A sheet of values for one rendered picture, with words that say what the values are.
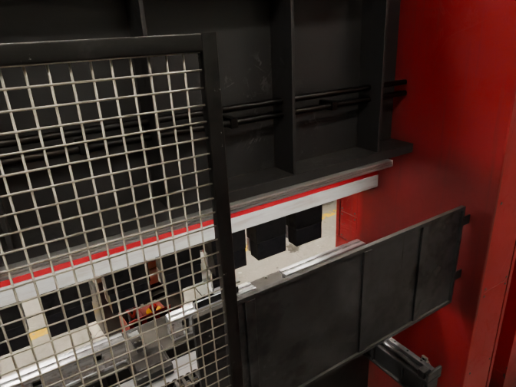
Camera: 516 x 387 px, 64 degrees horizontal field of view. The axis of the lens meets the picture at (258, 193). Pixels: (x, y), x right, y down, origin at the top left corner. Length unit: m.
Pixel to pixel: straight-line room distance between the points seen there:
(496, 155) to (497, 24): 0.44
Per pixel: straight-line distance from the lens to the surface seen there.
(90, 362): 1.68
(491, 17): 1.70
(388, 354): 1.75
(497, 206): 1.78
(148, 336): 1.81
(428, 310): 1.86
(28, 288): 1.47
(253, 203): 1.37
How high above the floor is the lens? 2.00
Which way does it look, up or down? 22 degrees down
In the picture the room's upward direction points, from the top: 3 degrees counter-clockwise
